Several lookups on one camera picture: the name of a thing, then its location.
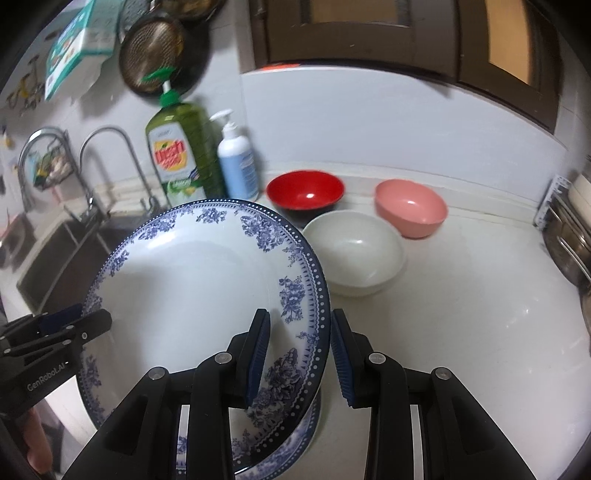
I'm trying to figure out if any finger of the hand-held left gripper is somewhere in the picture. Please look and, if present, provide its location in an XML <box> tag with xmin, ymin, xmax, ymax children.
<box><xmin>0</xmin><ymin>305</ymin><xmax>84</xmax><ymax>344</ymax></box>
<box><xmin>9</xmin><ymin>308</ymin><xmax>113</xmax><ymax>358</ymax></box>

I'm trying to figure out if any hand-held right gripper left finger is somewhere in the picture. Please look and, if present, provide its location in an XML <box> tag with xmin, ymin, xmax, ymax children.
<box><xmin>62</xmin><ymin>308</ymin><xmax>272</xmax><ymax>480</ymax></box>

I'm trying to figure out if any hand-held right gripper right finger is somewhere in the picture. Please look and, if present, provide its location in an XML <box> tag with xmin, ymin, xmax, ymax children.
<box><xmin>330</xmin><ymin>308</ymin><xmax>539</xmax><ymax>480</ymax></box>

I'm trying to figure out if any blue floral rimmed plate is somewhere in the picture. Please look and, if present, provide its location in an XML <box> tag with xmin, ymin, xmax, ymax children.
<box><xmin>175</xmin><ymin>392</ymin><xmax>322</xmax><ymax>480</ymax></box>
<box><xmin>76</xmin><ymin>198</ymin><xmax>332</xmax><ymax>478</ymax></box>

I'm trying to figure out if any white bowl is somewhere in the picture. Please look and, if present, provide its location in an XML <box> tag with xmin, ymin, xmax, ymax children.
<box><xmin>302</xmin><ymin>210</ymin><xmax>407</xmax><ymax>297</ymax></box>

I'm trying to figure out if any pink bowl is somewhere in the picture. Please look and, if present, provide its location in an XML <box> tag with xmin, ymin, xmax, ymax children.
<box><xmin>374</xmin><ymin>179</ymin><xmax>448</xmax><ymax>239</ymax></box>

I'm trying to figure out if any red and black bowl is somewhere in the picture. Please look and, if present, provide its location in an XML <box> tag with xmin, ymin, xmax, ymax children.
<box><xmin>266</xmin><ymin>170</ymin><xmax>346</xmax><ymax>222</ymax></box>

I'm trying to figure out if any person's left hand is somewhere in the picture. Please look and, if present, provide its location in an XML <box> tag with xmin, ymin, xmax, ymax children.
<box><xmin>13</xmin><ymin>408</ymin><xmax>54</xmax><ymax>477</ymax></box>

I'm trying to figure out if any stainless steel sink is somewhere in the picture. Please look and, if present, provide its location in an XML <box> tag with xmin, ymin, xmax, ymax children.
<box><xmin>16</xmin><ymin>210</ymin><xmax>148</xmax><ymax>315</ymax></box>

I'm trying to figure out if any chrome kitchen faucet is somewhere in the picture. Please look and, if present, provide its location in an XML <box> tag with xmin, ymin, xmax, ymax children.
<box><xmin>17</xmin><ymin>128</ymin><xmax>109</xmax><ymax>227</ymax></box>

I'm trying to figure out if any slim gooseneck faucet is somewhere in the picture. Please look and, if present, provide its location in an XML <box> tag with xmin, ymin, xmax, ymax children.
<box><xmin>78</xmin><ymin>126</ymin><xmax>160</xmax><ymax>217</ymax></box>

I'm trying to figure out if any green dish soap bottle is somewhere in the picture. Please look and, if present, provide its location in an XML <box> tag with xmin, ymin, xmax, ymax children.
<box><xmin>141</xmin><ymin>69</ymin><xmax>227</xmax><ymax>208</ymax></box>

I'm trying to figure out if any white and blue pump bottle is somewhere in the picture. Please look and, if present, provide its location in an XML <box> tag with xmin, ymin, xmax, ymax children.
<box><xmin>210</xmin><ymin>109</ymin><xmax>260</xmax><ymax>201</ymax></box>

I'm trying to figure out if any white pot rack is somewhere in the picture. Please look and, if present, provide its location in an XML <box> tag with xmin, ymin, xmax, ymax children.
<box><xmin>536</xmin><ymin>175</ymin><xmax>573</xmax><ymax>229</ymax></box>

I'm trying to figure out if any paper towel pack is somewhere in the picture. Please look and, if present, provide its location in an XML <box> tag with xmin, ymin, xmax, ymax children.
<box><xmin>44</xmin><ymin>0</ymin><xmax>125</xmax><ymax>100</ymax></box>

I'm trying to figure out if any black perforated frying pan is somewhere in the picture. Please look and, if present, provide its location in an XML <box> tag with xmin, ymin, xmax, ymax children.
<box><xmin>119</xmin><ymin>11</ymin><xmax>213</xmax><ymax>97</ymax></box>

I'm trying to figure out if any black wire basket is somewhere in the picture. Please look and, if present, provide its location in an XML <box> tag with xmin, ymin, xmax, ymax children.
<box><xmin>32</xmin><ymin>145</ymin><xmax>77</xmax><ymax>191</ymax></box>

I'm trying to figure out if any yellow bicycle wall hook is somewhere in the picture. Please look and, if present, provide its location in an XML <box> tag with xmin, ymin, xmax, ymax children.
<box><xmin>6</xmin><ymin>78</ymin><xmax>29</xmax><ymax>110</ymax></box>

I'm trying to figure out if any dark brown window frame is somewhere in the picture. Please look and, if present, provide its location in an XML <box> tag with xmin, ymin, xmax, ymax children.
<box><xmin>247</xmin><ymin>0</ymin><xmax>561</xmax><ymax>134</ymax></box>

